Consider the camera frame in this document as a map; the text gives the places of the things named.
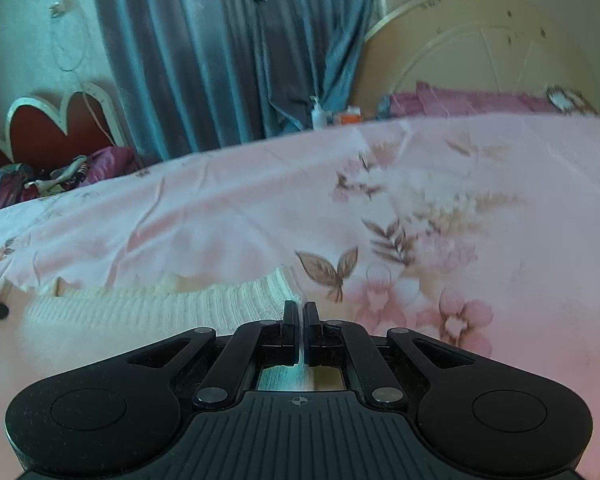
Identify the cream knit sweater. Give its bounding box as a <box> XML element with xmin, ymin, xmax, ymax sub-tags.
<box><xmin>0</xmin><ymin>266</ymin><xmax>303</xmax><ymax>400</ymax></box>

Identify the pile of clothes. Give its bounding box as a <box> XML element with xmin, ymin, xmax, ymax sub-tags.
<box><xmin>0</xmin><ymin>146</ymin><xmax>140</xmax><ymax>209</ymax></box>

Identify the red heart-shaped headboard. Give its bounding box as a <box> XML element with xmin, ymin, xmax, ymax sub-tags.
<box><xmin>0</xmin><ymin>82</ymin><xmax>126</xmax><ymax>170</ymax></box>

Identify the pink floral bed sheet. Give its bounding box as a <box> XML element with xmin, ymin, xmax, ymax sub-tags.
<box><xmin>0</xmin><ymin>115</ymin><xmax>600</xmax><ymax>479</ymax></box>

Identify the white pump bottle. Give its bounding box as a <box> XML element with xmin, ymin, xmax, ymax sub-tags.
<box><xmin>310</xmin><ymin>96</ymin><xmax>328</xmax><ymax>130</ymax></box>

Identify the orange box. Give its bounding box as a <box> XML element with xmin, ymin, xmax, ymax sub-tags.
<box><xmin>334</xmin><ymin>106</ymin><xmax>363</xmax><ymax>126</ymax></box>

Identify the purple pillow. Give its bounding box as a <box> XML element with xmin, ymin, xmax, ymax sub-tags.
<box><xmin>376</xmin><ymin>81</ymin><xmax>559</xmax><ymax>119</ymax></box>

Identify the blue curtain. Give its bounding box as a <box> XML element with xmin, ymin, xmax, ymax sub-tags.
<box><xmin>95</xmin><ymin>0</ymin><xmax>374</xmax><ymax>164</ymax></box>

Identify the cream round headboard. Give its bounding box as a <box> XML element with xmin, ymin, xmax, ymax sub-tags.
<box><xmin>349</xmin><ymin>0</ymin><xmax>600</xmax><ymax>113</ymax></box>

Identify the floral patterned pillow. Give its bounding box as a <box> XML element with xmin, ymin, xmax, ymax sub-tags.
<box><xmin>546</xmin><ymin>86</ymin><xmax>598</xmax><ymax>116</ymax></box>

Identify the white hanging cable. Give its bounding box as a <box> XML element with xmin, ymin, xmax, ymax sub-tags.
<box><xmin>49</xmin><ymin>0</ymin><xmax>119</xmax><ymax>146</ymax></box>

